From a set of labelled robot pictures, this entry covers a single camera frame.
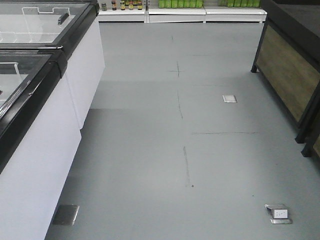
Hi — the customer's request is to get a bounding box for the far chest freezer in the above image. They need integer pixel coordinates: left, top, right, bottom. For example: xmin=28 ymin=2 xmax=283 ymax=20
xmin=0 ymin=0 xmax=106 ymax=129

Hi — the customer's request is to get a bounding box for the metal floor socket plate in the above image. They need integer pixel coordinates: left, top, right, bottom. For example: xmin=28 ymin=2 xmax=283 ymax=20
xmin=222 ymin=94 xmax=238 ymax=104

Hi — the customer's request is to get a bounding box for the open floor power socket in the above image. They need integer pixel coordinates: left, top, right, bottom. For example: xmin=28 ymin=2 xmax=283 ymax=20
xmin=264 ymin=203 xmax=293 ymax=225

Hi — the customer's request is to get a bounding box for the white supermarket shelf unit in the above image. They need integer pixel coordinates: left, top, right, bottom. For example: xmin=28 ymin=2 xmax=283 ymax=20
xmin=97 ymin=0 xmax=267 ymax=23

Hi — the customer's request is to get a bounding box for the near chest freezer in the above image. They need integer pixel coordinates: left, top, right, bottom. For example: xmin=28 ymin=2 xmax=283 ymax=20
xmin=0 ymin=50 xmax=81 ymax=240

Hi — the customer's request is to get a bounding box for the chest freezer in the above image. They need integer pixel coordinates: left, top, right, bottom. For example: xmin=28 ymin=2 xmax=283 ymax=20
xmin=0 ymin=50 xmax=81 ymax=240
xmin=0 ymin=0 xmax=106 ymax=129

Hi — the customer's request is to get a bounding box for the dark wooden display stand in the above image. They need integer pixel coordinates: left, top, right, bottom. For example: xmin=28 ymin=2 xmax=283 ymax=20
xmin=251 ymin=0 xmax=320 ymax=157

